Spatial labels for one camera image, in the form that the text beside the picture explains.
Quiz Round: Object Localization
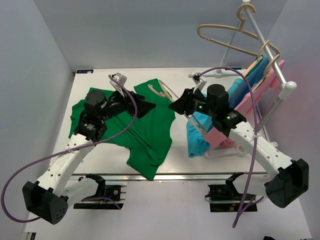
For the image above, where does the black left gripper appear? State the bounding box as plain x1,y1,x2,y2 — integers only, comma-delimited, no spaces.
99,86,155,122

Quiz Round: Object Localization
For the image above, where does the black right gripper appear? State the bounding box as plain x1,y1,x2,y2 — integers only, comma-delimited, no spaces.
168,87,216,118

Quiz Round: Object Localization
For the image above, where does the beige hanger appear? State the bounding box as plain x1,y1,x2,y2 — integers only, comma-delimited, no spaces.
147,79,207,137
243,40,280,77
252,53,280,92
197,3,261,57

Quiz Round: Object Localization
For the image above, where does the green t shirt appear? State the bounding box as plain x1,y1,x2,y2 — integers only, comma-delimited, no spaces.
68,78,175,180

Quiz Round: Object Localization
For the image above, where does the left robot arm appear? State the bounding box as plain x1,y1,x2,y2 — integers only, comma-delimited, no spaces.
22,90,156,225

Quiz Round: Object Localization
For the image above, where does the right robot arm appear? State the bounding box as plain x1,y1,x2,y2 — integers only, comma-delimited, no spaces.
168,84,309,208

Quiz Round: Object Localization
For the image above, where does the blue t shirt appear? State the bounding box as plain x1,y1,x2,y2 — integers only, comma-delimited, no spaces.
186,54,269,158

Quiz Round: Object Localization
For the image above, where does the pink t shirt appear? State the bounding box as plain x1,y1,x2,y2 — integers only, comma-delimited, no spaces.
204,68,280,148

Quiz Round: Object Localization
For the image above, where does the beige hanger under blue shirt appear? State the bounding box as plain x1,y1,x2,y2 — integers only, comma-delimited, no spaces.
243,40,280,77

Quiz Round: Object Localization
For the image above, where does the empty beige hanger on rack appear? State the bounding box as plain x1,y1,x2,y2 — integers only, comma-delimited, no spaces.
197,3,261,57

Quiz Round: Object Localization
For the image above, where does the beige hanger under pink shirt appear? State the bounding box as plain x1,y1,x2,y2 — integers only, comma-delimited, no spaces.
252,53,280,92

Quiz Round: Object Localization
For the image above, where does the blue label sticker left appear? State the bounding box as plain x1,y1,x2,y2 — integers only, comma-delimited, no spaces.
76,69,94,74

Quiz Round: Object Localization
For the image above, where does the white clothes rack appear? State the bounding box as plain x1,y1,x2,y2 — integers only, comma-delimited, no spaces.
189,0,298,160

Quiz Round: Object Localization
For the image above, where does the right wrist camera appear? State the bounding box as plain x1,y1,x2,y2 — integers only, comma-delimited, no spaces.
191,73,207,94

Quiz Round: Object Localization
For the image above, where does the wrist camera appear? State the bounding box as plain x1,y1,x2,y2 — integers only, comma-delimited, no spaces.
109,72,127,97
191,73,207,94

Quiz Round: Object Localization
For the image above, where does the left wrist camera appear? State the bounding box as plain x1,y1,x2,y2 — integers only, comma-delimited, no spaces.
109,72,127,97

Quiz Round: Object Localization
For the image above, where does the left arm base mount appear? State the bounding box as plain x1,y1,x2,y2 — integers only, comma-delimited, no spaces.
73,174,127,210

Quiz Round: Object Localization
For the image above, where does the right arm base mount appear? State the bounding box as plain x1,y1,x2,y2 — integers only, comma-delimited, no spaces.
204,172,244,213

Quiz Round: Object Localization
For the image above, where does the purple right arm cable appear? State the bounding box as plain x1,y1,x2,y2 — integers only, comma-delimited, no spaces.
198,66,266,229

